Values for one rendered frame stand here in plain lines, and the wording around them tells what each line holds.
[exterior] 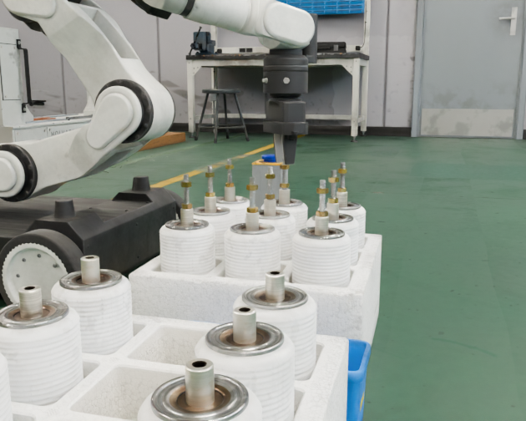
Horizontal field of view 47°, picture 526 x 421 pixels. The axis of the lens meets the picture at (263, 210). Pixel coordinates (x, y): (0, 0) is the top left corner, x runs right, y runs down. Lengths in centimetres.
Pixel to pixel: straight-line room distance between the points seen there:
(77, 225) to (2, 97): 238
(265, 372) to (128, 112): 89
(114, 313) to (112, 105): 70
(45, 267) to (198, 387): 87
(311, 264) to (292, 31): 45
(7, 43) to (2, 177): 222
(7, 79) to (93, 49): 226
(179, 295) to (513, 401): 56
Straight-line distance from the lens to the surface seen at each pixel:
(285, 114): 117
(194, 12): 111
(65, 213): 135
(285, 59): 117
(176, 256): 102
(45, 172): 154
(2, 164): 155
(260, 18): 114
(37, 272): 132
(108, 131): 138
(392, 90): 607
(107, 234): 138
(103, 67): 143
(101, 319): 75
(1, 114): 365
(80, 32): 145
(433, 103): 604
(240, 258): 98
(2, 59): 367
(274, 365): 56
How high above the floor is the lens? 49
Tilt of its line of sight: 12 degrees down
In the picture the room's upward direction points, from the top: straight up
